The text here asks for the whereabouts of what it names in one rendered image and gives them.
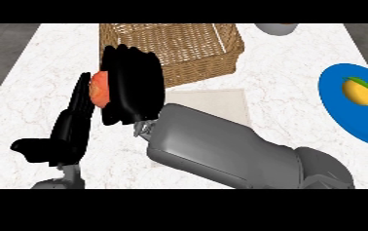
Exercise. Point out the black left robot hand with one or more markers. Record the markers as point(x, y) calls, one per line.
point(70, 127)

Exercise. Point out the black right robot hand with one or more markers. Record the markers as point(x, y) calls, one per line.
point(131, 82)

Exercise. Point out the orange squash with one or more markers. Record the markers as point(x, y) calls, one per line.
point(98, 88)

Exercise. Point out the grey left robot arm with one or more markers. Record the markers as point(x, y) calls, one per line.
point(64, 178)

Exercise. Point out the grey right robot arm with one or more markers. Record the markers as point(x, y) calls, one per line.
point(229, 150)

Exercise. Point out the brown wicker basket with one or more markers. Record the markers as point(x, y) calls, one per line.
point(191, 49)

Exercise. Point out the beige placemat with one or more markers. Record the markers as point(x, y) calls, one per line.
point(218, 103)

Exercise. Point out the grey bowl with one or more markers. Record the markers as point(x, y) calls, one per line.
point(275, 29)

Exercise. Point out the blue plate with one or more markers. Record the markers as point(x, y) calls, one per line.
point(341, 98)

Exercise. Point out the yellow mango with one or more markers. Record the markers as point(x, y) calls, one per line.
point(354, 91)

